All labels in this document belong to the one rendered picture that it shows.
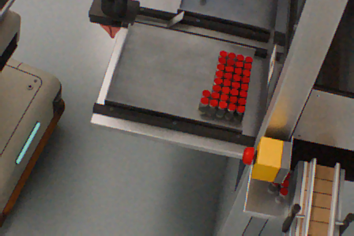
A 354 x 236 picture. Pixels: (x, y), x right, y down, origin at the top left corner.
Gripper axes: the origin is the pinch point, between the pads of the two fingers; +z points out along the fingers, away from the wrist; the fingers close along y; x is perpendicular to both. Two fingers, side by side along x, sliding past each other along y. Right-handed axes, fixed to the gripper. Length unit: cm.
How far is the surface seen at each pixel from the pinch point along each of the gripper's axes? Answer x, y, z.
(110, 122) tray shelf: -10.1, 2.1, 20.9
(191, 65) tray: 12.4, 17.8, 21.2
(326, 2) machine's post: -12, 41, -36
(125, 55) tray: 10.7, 0.6, 20.8
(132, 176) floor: 23, 2, 109
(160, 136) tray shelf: -10.7, 14.7, 21.2
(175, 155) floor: 37, 16, 110
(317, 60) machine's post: -11.8, 43.1, -19.8
